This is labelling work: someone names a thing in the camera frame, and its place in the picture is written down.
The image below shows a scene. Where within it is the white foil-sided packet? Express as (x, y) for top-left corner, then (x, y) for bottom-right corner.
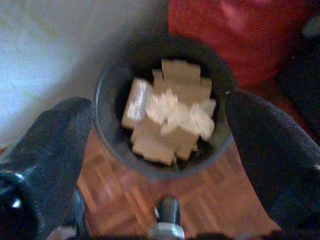
(121, 77), (154, 130)

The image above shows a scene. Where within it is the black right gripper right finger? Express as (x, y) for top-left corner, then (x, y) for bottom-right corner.
(224, 89), (320, 228)

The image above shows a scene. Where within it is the white tissue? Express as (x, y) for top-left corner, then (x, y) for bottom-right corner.
(146, 88), (217, 141)

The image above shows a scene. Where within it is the red cushion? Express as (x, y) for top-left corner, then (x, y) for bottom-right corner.
(167, 0), (320, 88)

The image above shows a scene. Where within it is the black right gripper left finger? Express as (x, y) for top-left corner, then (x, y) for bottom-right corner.
(0, 96), (95, 231)

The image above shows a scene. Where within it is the grey round trash bin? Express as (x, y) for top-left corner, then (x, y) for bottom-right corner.
(94, 37), (237, 180)

